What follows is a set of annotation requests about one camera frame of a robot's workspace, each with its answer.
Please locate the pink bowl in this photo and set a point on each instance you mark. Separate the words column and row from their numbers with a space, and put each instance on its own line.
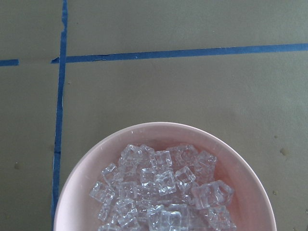
column 250, row 208

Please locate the pile of clear ice cubes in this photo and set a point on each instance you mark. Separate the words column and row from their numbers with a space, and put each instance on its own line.
column 169, row 190

